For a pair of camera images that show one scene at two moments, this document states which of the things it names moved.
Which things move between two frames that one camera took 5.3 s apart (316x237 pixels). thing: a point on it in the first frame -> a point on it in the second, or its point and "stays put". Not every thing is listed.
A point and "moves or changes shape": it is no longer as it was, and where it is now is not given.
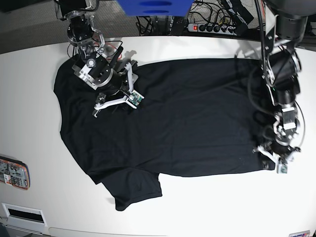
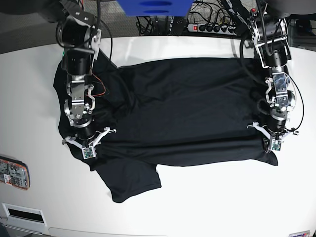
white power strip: (219, 29) stays put
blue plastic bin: (156, 8) stays put
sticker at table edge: (304, 233) stays put
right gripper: (277, 151) -> (275, 130)
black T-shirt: (196, 118) moves or changes shape
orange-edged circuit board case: (14, 172) stays put
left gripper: (125, 76) -> (86, 137)
